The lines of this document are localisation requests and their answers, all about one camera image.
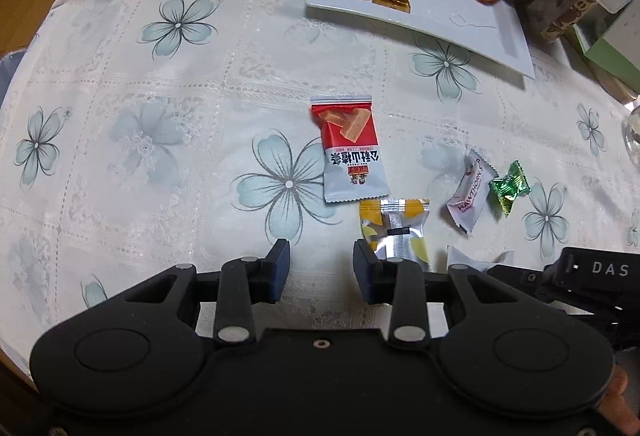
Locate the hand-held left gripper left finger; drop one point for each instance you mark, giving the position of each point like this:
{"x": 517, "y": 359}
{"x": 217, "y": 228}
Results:
{"x": 280, "y": 271}

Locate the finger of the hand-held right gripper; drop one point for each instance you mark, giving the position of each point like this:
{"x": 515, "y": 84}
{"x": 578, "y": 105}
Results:
{"x": 520, "y": 277}

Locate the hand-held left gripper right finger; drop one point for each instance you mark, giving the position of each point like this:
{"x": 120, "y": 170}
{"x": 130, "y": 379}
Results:
{"x": 365, "y": 276}

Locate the white and green snack packet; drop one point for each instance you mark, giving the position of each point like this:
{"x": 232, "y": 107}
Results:
{"x": 470, "y": 258}

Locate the yellow and silver snack packet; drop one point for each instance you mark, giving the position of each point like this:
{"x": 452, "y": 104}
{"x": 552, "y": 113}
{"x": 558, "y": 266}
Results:
{"x": 397, "y": 231}

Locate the green foil candy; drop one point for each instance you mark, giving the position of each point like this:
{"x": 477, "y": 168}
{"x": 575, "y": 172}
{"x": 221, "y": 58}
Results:
{"x": 509, "y": 186}

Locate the white snack packet pink print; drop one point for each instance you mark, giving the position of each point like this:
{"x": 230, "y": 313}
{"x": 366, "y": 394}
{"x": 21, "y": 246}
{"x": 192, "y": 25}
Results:
{"x": 467, "y": 193}

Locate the red and white snack packet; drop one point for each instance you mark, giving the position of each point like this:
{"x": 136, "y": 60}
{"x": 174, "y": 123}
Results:
{"x": 350, "y": 146}

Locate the person's right hand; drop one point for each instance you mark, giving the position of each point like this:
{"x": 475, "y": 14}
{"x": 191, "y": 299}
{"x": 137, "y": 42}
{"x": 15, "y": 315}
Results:
{"x": 614, "y": 401}

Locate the white floral tablecloth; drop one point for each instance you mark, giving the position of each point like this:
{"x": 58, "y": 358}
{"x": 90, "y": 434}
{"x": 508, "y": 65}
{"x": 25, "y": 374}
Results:
{"x": 175, "y": 226}

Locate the clear glass cup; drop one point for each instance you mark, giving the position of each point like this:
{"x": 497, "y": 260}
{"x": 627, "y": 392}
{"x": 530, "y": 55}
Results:
{"x": 632, "y": 131}

